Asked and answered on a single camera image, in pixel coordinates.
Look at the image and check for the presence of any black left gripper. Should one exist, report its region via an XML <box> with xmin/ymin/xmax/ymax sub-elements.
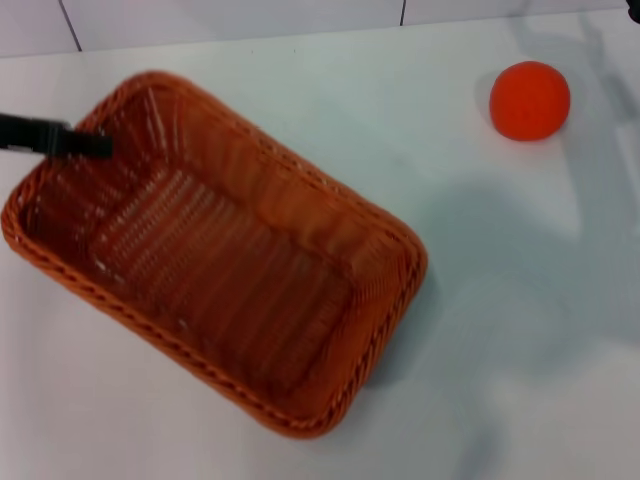
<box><xmin>0</xmin><ymin>112</ymin><xmax>115</xmax><ymax>161</ymax></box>

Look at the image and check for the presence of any orange woven plastic basket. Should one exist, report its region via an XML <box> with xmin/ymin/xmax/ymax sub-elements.
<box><xmin>0</xmin><ymin>71</ymin><xmax>429</xmax><ymax>441</ymax></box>

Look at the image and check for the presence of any orange round fruit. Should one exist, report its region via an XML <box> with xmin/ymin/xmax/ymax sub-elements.
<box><xmin>488</xmin><ymin>60</ymin><xmax>572</xmax><ymax>141</ymax></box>

